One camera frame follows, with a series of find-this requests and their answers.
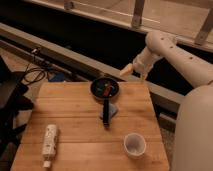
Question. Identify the blue box on floor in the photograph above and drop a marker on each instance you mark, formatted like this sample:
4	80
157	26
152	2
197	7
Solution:
58	78

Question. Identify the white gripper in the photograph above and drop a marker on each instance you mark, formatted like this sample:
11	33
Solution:
141	64

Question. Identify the black chair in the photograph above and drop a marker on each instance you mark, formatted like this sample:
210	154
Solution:
12	100

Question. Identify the black frying pan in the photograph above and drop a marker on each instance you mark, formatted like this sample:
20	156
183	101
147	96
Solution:
103	89

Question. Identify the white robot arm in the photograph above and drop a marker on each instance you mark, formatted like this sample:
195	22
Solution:
193	142

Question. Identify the metal window rail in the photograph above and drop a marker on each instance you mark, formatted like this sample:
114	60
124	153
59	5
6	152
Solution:
163	97

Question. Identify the red item in pan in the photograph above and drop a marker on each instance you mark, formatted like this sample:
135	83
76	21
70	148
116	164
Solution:
107	90

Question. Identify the white remote controller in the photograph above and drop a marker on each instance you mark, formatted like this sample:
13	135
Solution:
49	144

